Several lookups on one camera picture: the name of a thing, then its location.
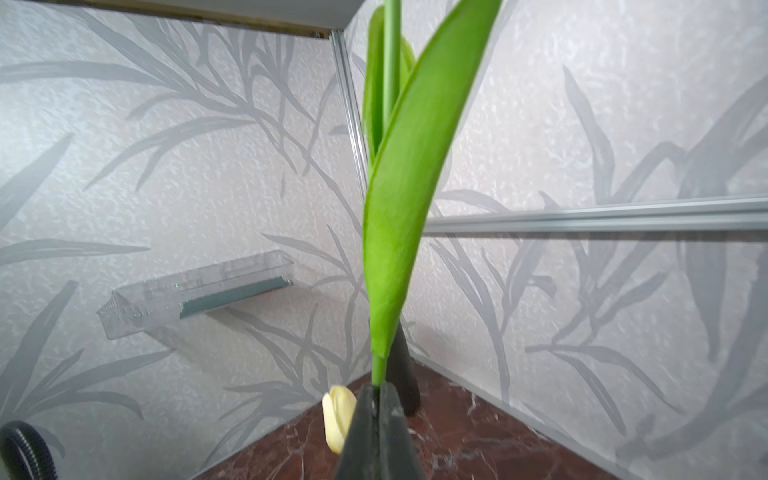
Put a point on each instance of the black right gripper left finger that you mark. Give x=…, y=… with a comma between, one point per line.
x=359, y=459

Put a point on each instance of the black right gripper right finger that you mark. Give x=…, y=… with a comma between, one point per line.
x=398, y=459

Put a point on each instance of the cream white tulip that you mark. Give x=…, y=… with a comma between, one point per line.
x=412, y=106

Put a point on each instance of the clear plastic wall shelf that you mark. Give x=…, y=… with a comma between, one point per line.
x=155, y=303

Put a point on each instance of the aluminium frame profile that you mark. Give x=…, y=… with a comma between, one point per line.
x=715, y=214

